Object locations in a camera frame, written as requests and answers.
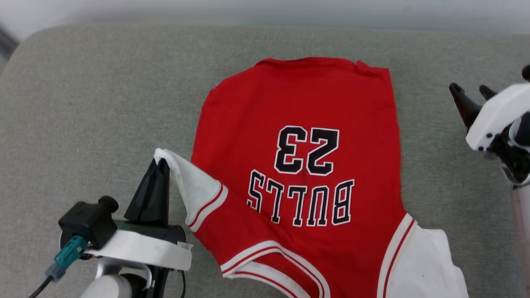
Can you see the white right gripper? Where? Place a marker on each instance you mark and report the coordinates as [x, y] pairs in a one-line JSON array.
[[501, 111]]

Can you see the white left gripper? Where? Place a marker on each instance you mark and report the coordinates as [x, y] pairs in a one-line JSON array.
[[145, 248]]

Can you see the red white basketball jersey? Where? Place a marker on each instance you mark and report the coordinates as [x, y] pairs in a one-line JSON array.
[[302, 103]]

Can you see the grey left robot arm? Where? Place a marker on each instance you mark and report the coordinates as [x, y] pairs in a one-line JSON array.
[[112, 285]]

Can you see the grey fabric sofa cushion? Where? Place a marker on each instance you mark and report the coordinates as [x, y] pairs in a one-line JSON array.
[[103, 103]]

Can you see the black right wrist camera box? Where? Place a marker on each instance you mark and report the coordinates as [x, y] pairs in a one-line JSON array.
[[526, 72]]

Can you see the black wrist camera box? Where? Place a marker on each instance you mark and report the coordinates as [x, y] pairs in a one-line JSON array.
[[89, 223], [526, 72]]

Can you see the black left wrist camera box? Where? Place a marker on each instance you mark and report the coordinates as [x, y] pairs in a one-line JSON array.
[[89, 223]]

